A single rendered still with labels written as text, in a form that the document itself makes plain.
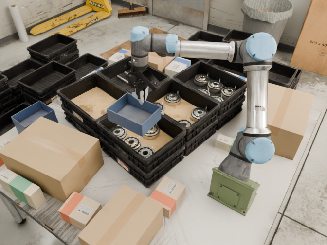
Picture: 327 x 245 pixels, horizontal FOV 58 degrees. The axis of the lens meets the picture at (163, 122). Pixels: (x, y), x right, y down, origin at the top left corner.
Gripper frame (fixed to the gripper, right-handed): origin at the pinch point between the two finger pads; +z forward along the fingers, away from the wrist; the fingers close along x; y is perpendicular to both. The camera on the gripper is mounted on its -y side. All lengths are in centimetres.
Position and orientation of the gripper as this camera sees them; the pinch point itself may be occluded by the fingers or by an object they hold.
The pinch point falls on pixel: (143, 102)
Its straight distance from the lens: 141.7
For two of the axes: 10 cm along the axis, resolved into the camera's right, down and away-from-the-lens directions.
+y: -8.2, -3.9, 4.2
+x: -5.7, 5.0, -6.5
